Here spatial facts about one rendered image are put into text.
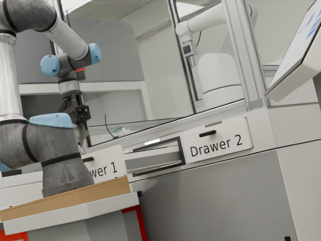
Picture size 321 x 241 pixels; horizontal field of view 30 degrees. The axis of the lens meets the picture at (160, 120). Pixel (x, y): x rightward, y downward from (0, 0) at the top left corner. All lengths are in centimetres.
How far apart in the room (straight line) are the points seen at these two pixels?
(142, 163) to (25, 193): 94
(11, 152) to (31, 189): 123
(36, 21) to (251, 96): 77
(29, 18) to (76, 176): 52
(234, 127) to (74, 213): 78
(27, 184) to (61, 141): 129
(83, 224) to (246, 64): 86
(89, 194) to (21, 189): 134
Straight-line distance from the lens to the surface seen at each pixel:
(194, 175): 229
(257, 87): 211
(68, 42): 207
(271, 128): 208
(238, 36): 215
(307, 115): 233
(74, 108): 229
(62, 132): 171
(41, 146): 172
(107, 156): 211
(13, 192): 292
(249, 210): 217
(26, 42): 318
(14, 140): 175
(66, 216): 160
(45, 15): 192
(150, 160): 219
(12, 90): 184
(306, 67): 140
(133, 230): 242
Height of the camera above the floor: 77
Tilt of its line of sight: 6 degrees up
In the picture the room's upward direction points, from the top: 13 degrees counter-clockwise
